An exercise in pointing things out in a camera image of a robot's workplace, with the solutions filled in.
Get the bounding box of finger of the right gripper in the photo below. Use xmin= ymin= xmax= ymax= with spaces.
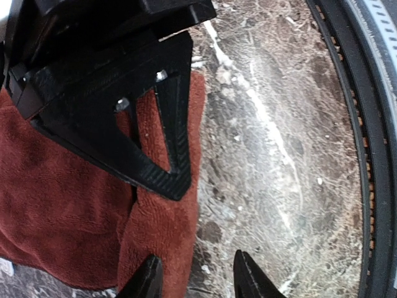
xmin=29 ymin=31 xmax=192 ymax=201

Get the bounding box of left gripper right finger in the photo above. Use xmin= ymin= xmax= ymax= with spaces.
xmin=233 ymin=250 xmax=285 ymax=298

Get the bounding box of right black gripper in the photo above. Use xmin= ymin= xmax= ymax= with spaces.
xmin=1 ymin=1 xmax=216 ymax=119

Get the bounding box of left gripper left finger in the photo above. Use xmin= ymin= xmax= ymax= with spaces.
xmin=116 ymin=255 xmax=163 ymax=298

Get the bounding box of dark red towel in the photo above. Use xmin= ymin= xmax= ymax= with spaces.
xmin=1 ymin=72 xmax=205 ymax=297

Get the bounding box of white slotted cable duct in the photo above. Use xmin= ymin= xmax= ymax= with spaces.
xmin=347 ymin=1 xmax=396 ymax=107

